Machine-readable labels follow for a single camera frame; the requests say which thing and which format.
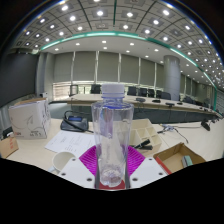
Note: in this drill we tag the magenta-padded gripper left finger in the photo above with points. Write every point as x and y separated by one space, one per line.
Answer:
75 171

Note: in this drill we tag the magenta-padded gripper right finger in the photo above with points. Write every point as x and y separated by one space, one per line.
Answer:
146 171

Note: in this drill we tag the clear plastic water bottle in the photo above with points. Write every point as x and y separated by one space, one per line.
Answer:
111 133

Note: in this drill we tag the black marker pen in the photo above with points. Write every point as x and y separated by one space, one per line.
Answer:
143 144

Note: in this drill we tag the open red-sided cardboard box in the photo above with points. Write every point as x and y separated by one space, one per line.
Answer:
173 158

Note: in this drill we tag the white printed paper sheet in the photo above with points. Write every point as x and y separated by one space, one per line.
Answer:
68 141

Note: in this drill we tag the green item in box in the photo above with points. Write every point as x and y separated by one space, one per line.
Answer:
187 161

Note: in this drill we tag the long curved conference desk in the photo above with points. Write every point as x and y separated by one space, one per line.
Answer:
156 111

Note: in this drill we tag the large white cardboard box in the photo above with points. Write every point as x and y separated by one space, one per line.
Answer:
30 120

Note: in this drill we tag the flat brown cardboard piece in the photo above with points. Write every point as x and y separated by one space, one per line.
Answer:
7 147

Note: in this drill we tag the black box-shaped device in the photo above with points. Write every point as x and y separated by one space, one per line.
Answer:
7 132

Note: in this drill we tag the black office chairs group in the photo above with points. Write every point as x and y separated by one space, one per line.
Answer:
143 91

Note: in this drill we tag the round grey pillar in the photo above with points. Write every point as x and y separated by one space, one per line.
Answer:
171 76

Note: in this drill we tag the ceiling lights group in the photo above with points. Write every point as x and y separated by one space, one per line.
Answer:
100 13

